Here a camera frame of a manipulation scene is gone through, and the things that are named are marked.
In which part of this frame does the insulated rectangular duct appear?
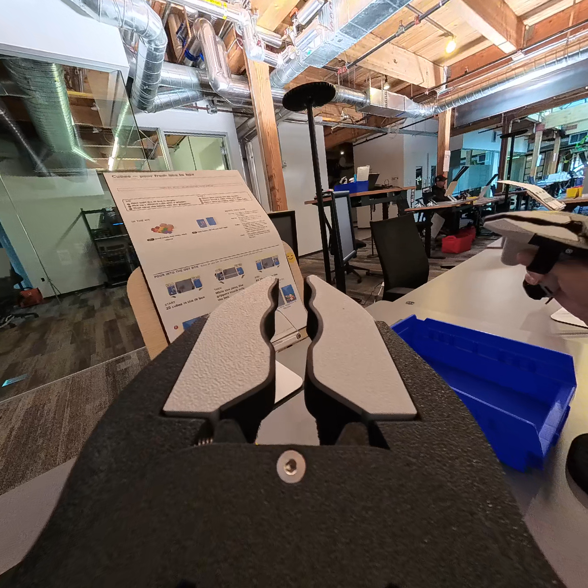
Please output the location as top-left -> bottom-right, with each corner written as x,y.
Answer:
294,0 -> 414,70

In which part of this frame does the desk with dark legs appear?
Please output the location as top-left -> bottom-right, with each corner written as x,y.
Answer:
304,186 -> 416,232

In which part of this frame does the silver ventilation duct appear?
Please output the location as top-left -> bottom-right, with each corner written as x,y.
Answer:
69,0 -> 285,113

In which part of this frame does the black pole stand round base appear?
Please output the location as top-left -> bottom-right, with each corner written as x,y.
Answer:
281,83 -> 337,286

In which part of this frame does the person's right hand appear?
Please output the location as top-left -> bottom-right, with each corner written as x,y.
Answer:
517,247 -> 588,326

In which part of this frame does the black mesh office chair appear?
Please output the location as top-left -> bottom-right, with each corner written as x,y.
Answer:
370,212 -> 431,302

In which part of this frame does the wooden post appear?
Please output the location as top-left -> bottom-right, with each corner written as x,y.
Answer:
243,57 -> 288,212
436,109 -> 454,177

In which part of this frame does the long office desk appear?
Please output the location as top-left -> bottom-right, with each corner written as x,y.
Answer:
404,190 -> 529,258

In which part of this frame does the long silver air duct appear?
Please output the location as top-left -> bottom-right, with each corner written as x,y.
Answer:
270,55 -> 588,121

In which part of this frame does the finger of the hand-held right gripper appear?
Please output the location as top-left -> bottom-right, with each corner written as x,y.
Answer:
483,221 -> 588,252
482,210 -> 588,227

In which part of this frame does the black shelving rack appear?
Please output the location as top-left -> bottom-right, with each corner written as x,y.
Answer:
82,208 -> 139,288

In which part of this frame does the blue plastic box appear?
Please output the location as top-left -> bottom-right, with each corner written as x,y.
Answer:
391,315 -> 578,474

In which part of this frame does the red bag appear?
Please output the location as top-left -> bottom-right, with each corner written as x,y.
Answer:
442,226 -> 477,254

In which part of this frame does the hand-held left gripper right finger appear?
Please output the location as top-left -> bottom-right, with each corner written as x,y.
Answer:
303,275 -> 419,446

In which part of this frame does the dark round object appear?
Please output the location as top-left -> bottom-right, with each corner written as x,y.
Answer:
566,434 -> 588,496

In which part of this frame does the black framed screen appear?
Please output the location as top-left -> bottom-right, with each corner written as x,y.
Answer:
268,210 -> 299,265

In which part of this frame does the white printed instruction sheet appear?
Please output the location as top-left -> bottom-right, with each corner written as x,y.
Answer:
103,170 -> 308,344

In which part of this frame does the white printed paper card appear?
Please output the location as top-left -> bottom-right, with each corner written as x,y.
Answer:
496,180 -> 567,212

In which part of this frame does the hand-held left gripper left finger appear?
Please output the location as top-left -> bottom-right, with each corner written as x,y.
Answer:
163,276 -> 280,445

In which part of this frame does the black framed board on stand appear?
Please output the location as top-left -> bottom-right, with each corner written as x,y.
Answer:
331,190 -> 368,295

